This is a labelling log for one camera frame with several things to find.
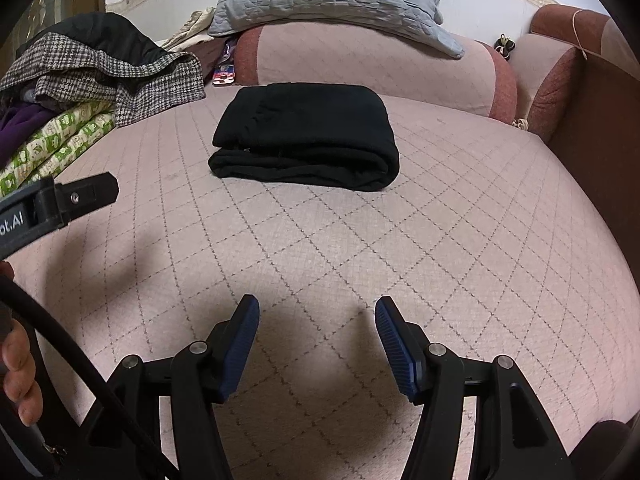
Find black cable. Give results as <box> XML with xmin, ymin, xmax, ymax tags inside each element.
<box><xmin>0</xmin><ymin>274</ymin><xmax>120</xmax><ymax>421</ymax></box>

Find red brown small cushion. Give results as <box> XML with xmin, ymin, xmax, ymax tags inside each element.
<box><xmin>509</xmin><ymin>34</ymin><xmax>585</xmax><ymax>144</ymax></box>

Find person left hand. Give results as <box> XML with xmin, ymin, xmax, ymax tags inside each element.
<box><xmin>0</xmin><ymin>259</ymin><xmax>46</xmax><ymax>428</ymax></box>

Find small dark keychain object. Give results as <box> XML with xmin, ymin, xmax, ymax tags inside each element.
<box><xmin>494</xmin><ymin>34</ymin><xmax>516</xmax><ymax>61</ymax></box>

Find pink and red bolster cushion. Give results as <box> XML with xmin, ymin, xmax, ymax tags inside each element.
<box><xmin>234</xmin><ymin>22</ymin><xmax>518</xmax><ymax>124</ymax></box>

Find purple cloth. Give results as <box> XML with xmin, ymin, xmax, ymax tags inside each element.
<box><xmin>0</xmin><ymin>103</ymin><xmax>53</xmax><ymax>167</ymax></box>

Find green patterned cloth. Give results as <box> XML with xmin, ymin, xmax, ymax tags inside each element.
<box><xmin>1</xmin><ymin>101</ymin><xmax>115</xmax><ymax>196</ymax></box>

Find houndstooth checked jacket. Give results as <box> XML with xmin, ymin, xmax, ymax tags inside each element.
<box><xmin>1</xmin><ymin>12</ymin><xmax>205</xmax><ymax>127</ymax></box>

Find colourful snack packet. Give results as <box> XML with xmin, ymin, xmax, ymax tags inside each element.
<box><xmin>212</xmin><ymin>39</ymin><xmax>236</xmax><ymax>86</ymax></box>

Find black pants with white print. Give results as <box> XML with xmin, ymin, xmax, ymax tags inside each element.
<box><xmin>208</xmin><ymin>82</ymin><xmax>400</xmax><ymax>192</ymax></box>

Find pink quilted sofa seat cover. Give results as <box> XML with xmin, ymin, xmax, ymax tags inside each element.
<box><xmin>11</xmin><ymin>88</ymin><xmax>639</xmax><ymax>479</ymax></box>

